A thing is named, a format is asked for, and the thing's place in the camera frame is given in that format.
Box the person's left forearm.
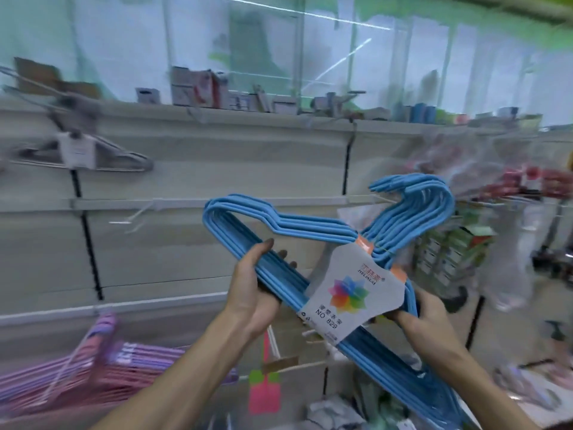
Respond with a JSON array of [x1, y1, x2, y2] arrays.
[[91, 309, 258, 430]]

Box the person's right forearm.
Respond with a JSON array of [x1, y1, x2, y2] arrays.
[[434, 347, 542, 430]]

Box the stack of green white boxes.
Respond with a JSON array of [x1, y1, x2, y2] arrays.
[[414, 215, 495, 294]]

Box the white shelving unit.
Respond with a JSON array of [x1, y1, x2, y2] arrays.
[[0, 95, 573, 430]]

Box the row of small boxes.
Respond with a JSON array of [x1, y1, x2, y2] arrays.
[[134, 66, 301, 116]]

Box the pink fly swatter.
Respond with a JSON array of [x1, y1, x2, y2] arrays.
[[247, 331, 282, 415]]

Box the white display hook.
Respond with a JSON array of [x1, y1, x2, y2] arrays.
[[109, 199, 157, 233]]

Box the bundle of grey clothes hangers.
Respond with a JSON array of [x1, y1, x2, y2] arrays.
[[0, 67, 154, 173]]

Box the person's left hand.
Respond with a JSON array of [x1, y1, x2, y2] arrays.
[[221, 238, 298, 344]]

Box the bagged red clips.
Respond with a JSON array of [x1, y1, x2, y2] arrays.
[[403, 134, 573, 202]]

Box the person's right hand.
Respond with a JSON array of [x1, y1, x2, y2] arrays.
[[384, 288, 468, 370]]

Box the bundle of pink clothes hangers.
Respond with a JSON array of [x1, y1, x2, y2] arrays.
[[0, 313, 238, 417]]

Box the bundle of blue clothes hangers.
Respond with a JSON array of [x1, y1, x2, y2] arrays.
[[202, 173, 468, 430]]

